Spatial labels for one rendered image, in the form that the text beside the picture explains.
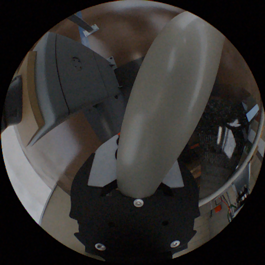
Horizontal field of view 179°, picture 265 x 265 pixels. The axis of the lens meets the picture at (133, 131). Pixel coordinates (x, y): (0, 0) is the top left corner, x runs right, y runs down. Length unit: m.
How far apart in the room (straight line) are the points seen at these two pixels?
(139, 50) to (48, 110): 0.99
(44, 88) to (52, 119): 0.08
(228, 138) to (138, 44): 1.10
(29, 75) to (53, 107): 0.17
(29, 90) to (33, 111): 0.07
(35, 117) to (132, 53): 0.99
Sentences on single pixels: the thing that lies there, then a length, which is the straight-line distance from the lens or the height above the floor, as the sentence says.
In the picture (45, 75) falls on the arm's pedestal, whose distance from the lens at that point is 0.28.
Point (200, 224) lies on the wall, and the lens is 5.71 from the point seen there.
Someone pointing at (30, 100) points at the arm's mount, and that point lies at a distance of 0.29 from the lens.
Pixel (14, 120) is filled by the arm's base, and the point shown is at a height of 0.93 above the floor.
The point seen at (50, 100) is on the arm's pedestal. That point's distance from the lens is 0.25.
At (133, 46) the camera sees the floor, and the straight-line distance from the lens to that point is 1.11.
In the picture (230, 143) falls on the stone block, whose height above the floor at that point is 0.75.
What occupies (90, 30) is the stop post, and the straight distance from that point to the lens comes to 1.47.
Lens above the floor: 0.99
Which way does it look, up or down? 63 degrees down
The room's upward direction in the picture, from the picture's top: 172 degrees counter-clockwise
